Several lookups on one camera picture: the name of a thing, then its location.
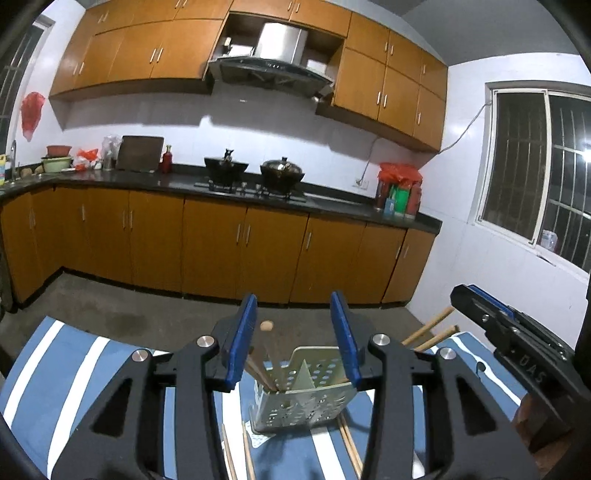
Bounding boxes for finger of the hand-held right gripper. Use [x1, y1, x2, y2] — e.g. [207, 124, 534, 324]
[450, 283, 522, 352]

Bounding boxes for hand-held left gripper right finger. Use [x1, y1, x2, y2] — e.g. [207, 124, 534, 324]
[329, 291, 541, 480]

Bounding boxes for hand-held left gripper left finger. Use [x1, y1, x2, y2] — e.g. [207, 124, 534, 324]
[51, 293, 258, 480]

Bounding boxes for wooden chopstick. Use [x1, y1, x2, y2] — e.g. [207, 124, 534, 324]
[342, 413, 366, 480]
[338, 414, 360, 480]
[221, 423, 239, 480]
[241, 419, 256, 480]
[260, 320, 284, 393]
[401, 306, 457, 346]
[412, 325, 461, 352]
[245, 354, 274, 394]

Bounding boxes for green perforated chopstick holder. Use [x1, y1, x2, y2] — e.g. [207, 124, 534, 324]
[252, 346, 358, 433]

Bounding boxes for wooden base cabinets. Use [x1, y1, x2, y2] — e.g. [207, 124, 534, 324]
[0, 185, 437, 309]

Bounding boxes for green bottle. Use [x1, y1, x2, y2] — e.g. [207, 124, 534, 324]
[392, 185, 411, 216]

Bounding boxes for black gas stove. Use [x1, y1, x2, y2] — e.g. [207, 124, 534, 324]
[194, 180, 308, 204]

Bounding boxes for large barred window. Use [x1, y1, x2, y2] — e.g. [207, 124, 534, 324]
[475, 80, 591, 274]

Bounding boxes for red bag over bottles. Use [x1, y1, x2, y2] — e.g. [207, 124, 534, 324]
[378, 162, 424, 185]

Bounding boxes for black pot with lid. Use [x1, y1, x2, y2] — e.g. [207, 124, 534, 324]
[259, 157, 305, 195]

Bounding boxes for black wok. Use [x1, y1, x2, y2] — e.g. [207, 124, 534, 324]
[204, 148, 250, 186]

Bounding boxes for black kitchen countertop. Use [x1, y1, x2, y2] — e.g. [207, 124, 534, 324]
[0, 164, 443, 234]

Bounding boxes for blue white striped tablecloth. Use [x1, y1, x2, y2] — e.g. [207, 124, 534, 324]
[0, 316, 532, 480]

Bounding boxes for dark cutting board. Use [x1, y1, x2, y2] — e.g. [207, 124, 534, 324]
[115, 135, 165, 174]

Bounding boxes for clear plastic jar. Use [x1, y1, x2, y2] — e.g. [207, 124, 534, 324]
[102, 135, 122, 171]

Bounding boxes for green basin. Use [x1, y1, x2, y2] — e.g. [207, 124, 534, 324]
[41, 156, 75, 173]

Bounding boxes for steel range hood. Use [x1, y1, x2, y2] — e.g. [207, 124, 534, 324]
[207, 22, 335, 100]

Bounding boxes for red hanging plastic bag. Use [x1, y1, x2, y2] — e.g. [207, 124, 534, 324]
[21, 91, 47, 142]

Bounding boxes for small barred window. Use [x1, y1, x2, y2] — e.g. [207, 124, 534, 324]
[0, 18, 52, 158]

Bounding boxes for white wall cable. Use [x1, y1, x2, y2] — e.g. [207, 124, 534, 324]
[438, 103, 488, 156]

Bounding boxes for wooden wall cabinets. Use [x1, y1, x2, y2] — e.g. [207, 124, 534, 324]
[48, 0, 448, 153]

